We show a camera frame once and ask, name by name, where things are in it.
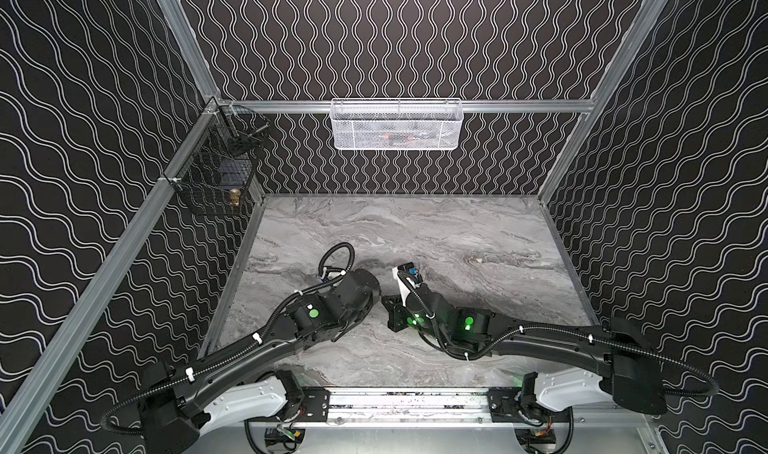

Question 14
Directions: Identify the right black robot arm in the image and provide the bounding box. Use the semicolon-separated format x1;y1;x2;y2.
382;269;720;416

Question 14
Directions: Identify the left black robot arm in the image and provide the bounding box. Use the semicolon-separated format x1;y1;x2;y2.
100;242;381;453

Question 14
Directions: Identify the brass padlock in basket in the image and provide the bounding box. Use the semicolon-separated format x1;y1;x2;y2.
229;189;242;208

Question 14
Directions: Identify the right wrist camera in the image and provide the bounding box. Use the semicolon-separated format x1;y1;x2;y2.
392;262;423;305

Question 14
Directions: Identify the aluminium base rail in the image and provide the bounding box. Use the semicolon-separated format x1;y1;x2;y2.
179;385;649;429

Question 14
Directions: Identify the white wire mesh basket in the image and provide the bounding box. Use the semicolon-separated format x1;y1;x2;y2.
329;98;464;151

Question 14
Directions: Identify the black wire basket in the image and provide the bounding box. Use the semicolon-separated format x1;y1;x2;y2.
161;98;272;219

